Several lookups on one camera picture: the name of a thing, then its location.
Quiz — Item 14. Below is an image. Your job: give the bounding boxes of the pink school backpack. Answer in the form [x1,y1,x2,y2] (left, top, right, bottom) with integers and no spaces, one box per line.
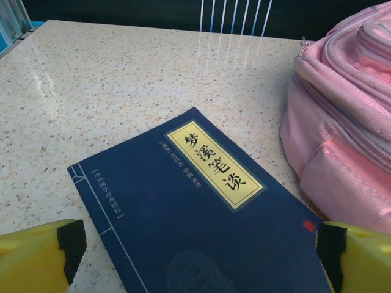
[280,0,391,242]

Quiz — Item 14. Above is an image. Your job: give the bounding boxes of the dark blue book yellow label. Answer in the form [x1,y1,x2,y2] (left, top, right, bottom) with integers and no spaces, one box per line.
[67,106,334,293]

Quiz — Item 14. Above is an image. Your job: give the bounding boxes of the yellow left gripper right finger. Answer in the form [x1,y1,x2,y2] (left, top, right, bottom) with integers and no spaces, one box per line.
[314,221,391,293]

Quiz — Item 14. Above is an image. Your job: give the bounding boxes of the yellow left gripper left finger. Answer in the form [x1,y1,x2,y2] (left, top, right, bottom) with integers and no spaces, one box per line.
[0,219,86,293]

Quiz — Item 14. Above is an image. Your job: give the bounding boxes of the aluminium frame post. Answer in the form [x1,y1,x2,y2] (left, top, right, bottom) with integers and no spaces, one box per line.
[0,0,35,41]

